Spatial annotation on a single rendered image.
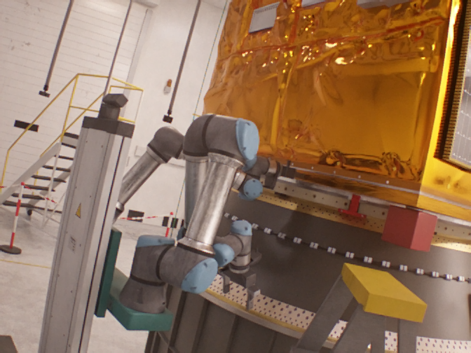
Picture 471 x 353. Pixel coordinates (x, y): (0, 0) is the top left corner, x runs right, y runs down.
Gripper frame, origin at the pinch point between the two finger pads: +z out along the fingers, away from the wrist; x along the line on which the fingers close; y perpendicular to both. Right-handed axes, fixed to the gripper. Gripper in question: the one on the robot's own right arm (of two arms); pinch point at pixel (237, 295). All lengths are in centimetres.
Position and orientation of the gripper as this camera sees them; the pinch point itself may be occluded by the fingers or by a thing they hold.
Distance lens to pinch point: 176.8
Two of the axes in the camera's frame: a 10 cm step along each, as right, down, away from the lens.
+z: -0.2, 9.3, 3.6
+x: 6.4, 2.9, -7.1
